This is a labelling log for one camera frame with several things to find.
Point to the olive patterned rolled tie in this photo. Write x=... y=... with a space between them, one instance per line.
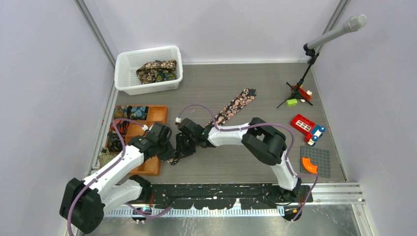
x=105 y=156

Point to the dark patterned rolled tie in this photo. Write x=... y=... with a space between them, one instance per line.
x=114 y=142

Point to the black pink floral tie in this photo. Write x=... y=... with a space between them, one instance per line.
x=233 y=107

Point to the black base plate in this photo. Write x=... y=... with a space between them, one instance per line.
x=221 y=196

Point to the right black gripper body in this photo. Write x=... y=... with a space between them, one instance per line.
x=187 y=145

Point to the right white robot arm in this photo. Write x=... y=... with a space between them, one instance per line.
x=265 y=142

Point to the orange striped rolled tie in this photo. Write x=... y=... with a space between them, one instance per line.
x=121 y=126

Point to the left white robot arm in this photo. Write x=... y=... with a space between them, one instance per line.
x=85 y=202

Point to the blue floral rolled tie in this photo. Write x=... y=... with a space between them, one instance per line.
x=137 y=112

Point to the green toy block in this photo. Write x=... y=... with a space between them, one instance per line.
x=291 y=102

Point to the orange curved toy piece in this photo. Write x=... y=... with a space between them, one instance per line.
x=309 y=166

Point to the yellow floral rolled tie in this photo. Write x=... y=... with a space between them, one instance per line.
x=120 y=111

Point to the red toy bus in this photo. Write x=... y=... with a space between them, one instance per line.
x=312 y=132

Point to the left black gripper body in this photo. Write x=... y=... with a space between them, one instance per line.
x=165 y=151

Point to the white plastic basket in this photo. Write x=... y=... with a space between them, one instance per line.
x=128 y=62

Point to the red toy piece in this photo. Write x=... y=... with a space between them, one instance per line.
x=304 y=92

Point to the grey microphone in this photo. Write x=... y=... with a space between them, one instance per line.
x=353 y=24

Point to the grey studded baseplate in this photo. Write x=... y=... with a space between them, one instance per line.
x=319 y=157

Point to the black microphone tripod stand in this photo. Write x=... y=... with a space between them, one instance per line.
x=295 y=91

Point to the floral ties in basket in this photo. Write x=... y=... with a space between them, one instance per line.
x=157 y=71

